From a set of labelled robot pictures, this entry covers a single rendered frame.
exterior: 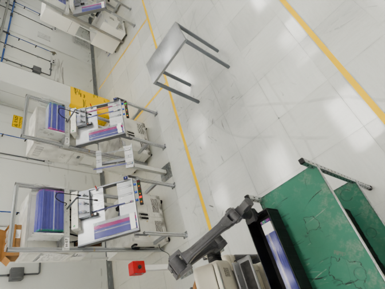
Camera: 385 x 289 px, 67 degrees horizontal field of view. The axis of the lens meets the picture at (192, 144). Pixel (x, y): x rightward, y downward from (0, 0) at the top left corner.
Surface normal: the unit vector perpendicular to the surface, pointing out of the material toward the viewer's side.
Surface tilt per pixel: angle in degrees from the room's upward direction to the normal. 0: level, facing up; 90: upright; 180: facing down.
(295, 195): 0
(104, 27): 90
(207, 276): 42
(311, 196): 0
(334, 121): 0
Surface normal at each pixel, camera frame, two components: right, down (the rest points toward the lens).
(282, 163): -0.74, -0.23
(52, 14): 0.25, 0.78
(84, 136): -0.09, -0.57
